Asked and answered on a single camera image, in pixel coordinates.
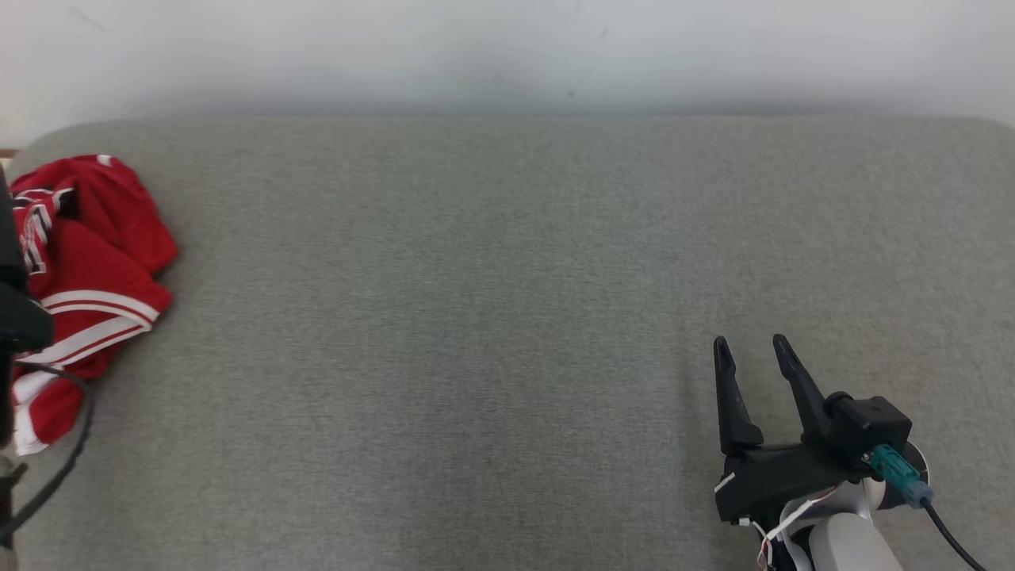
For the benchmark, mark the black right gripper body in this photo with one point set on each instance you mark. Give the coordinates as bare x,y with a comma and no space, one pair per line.
777,476

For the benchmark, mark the red white striped jersey garment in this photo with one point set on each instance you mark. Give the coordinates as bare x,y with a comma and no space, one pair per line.
103,254

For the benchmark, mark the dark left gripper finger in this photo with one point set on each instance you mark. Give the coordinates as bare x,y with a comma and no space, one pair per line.
8,238

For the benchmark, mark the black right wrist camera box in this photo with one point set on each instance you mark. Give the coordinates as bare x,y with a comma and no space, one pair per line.
872,424

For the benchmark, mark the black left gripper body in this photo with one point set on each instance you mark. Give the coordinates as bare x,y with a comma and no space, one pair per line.
20,317

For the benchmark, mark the grey fabric sofa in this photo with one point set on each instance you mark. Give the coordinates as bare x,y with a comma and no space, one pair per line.
476,317

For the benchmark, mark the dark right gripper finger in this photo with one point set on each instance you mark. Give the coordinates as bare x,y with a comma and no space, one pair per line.
805,396
733,404

